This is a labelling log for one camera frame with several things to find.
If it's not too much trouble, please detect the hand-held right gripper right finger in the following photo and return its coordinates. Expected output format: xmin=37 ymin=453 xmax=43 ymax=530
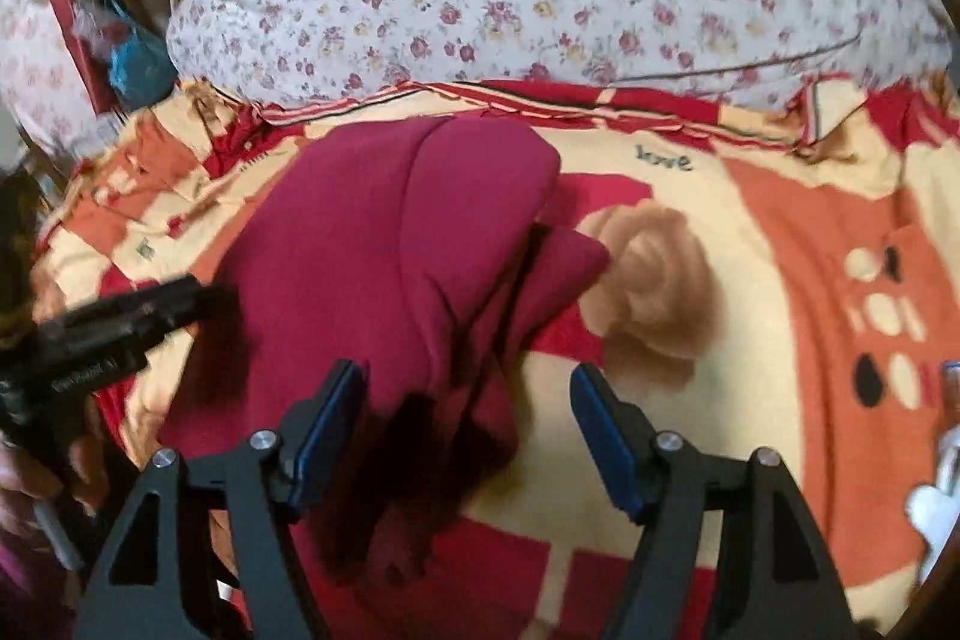
xmin=568 ymin=362 xmax=860 ymax=640

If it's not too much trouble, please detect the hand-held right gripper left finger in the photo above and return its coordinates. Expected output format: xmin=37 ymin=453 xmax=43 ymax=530
xmin=71 ymin=359 xmax=368 ymax=640

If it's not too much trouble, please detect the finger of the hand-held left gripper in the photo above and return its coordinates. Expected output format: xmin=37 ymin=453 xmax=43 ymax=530
xmin=45 ymin=276 xmax=241 ymax=356

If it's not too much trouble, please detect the maroon garment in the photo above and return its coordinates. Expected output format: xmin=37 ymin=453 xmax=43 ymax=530
xmin=157 ymin=111 xmax=612 ymax=581

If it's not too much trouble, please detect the person's left hand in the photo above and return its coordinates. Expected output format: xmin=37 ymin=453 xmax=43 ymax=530
xmin=0 ymin=434 xmax=102 ymax=525

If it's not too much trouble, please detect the grey metal rod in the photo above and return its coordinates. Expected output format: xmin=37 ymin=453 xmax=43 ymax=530
xmin=34 ymin=497 xmax=87 ymax=570

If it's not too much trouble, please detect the teal plastic bag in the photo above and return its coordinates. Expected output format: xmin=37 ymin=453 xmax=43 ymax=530
xmin=109 ymin=21 xmax=177 ymax=109

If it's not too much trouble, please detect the pink floral cloth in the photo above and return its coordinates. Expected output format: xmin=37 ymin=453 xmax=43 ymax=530
xmin=0 ymin=0 xmax=87 ymax=157

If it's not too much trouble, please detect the orange red printed blanket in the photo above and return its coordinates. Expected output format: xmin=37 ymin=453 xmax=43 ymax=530
xmin=30 ymin=74 xmax=960 ymax=640

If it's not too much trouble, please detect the white plastic object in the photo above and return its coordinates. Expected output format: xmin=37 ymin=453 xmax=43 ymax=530
xmin=904 ymin=422 xmax=960 ymax=581

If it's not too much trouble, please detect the red frame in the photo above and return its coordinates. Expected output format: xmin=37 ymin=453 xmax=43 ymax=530
xmin=45 ymin=0 xmax=121 ymax=116

